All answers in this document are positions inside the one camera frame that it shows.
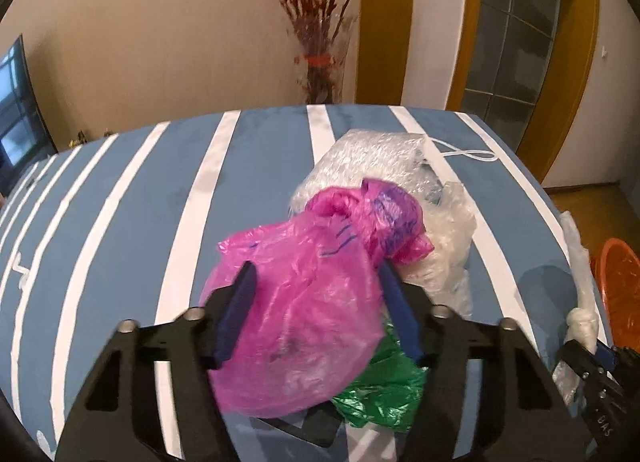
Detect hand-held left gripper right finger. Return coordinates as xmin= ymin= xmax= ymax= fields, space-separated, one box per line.
xmin=377 ymin=259 xmax=593 ymax=462

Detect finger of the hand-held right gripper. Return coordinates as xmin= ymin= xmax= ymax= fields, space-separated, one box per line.
xmin=592 ymin=343 xmax=621 ymax=370
xmin=557 ymin=339 xmax=601 ymax=383

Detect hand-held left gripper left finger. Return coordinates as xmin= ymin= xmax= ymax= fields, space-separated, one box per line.
xmin=55 ymin=260 xmax=258 ymax=462

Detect orange mesh plastic basket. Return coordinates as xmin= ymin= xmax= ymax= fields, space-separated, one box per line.
xmin=590 ymin=237 xmax=640 ymax=353

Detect pink plastic bag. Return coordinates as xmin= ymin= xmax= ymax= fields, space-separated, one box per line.
xmin=200 ymin=177 xmax=433 ymax=418

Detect white plastic bag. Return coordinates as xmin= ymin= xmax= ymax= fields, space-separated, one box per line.
xmin=550 ymin=211 xmax=601 ymax=405

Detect green plastic bag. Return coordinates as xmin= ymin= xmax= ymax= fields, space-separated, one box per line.
xmin=332 ymin=317 xmax=431 ymax=428

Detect blue white striped tablecloth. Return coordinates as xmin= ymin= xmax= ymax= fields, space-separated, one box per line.
xmin=0 ymin=105 xmax=613 ymax=462

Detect clear bubble wrap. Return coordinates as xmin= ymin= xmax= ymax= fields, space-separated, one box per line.
xmin=290 ymin=129 xmax=476 ymax=320

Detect clear glass vase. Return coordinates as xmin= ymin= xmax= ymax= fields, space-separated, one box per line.
xmin=292 ymin=12 xmax=358 ymax=106

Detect black flat television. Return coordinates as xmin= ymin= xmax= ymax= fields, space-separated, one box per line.
xmin=0 ymin=34 xmax=58 ymax=195

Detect wooden framed glass door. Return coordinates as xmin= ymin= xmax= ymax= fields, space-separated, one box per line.
xmin=447 ymin=0 xmax=601 ymax=183

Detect white string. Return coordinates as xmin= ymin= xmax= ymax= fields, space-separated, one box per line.
xmin=432 ymin=136 xmax=499 ymax=164

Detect wooden door frame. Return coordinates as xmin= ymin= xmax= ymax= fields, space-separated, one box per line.
xmin=355 ymin=0 xmax=416 ymax=107

